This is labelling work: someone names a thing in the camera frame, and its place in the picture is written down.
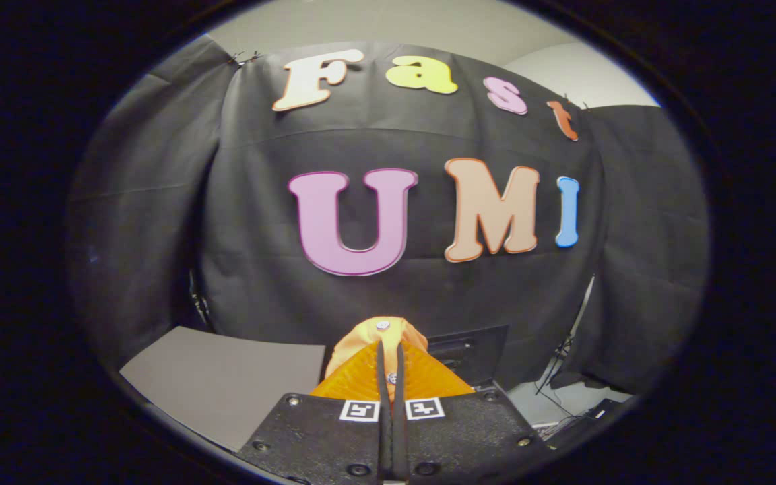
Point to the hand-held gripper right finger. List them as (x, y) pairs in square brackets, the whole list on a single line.
[(469, 438)]

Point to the grey cabinet with black frame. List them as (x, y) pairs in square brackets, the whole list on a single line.
[(226, 384)]

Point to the black backdrop cloth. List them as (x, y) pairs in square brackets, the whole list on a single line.
[(260, 269)]

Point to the orange garment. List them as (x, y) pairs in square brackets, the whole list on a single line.
[(368, 333)]

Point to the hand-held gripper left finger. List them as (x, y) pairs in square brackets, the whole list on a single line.
[(320, 438)]

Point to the black backdrop stand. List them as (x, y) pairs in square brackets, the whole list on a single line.
[(573, 330)]

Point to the black floor equipment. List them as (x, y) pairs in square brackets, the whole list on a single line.
[(593, 414)]

